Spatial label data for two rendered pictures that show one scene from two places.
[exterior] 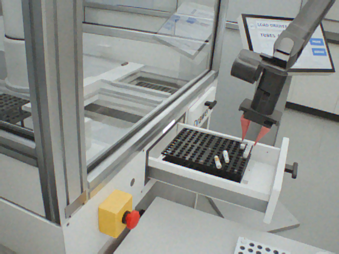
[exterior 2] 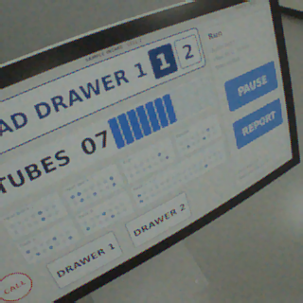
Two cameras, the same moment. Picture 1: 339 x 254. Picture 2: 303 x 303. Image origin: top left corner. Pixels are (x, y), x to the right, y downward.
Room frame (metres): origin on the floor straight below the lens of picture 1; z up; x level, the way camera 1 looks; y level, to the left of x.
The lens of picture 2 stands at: (1.45, -0.53, 1.42)
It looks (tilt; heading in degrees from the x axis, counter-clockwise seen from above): 57 degrees down; 347
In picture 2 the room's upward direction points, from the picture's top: 5 degrees clockwise
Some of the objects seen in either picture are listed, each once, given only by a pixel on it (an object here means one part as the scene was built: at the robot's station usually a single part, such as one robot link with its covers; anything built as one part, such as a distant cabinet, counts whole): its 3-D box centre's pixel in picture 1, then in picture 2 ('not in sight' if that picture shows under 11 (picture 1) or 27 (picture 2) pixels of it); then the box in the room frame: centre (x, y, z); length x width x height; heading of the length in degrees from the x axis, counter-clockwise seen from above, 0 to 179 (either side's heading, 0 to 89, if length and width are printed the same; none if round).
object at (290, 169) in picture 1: (290, 169); not in sight; (0.71, -0.33, 0.91); 0.07 x 0.04 x 0.01; 160
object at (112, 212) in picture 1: (117, 213); not in sight; (0.51, 0.10, 0.88); 0.07 x 0.05 x 0.07; 160
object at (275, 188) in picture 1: (277, 176); not in sight; (0.72, -0.30, 0.87); 0.29 x 0.02 x 0.11; 160
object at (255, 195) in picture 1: (204, 158); not in sight; (0.79, -0.11, 0.86); 0.40 x 0.26 x 0.06; 70
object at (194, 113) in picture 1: (201, 110); not in sight; (1.12, -0.11, 0.87); 0.29 x 0.02 x 0.11; 160
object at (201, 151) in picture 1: (207, 158); not in sight; (0.79, -0.12, 0.87); 0.22 x 0.18 x 0.06; 70
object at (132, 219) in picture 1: (131, 219); not in sight; (0.50, 0.06, 0.88); 0.04 x 0.03 x 0.04; 160
